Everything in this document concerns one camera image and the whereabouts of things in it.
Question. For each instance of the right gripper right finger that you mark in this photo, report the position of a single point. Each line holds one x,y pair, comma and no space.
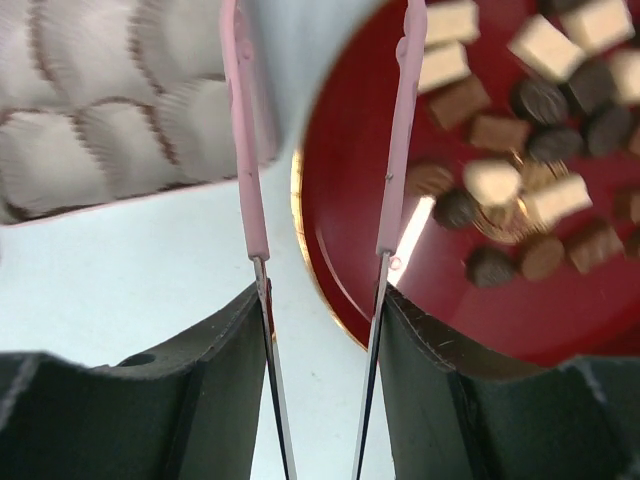
457,410

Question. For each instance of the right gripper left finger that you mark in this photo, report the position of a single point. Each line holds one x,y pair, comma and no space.
187,408

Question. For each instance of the red round plate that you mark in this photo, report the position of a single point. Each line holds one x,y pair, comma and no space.
520,220

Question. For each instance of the pink chocolate tin box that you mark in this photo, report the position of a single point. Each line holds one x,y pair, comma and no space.
103,101

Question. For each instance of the pink metal tongs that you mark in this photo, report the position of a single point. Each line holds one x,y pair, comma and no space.
237,51

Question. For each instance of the white chocolate block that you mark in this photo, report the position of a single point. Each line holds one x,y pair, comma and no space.
449,21
443,65

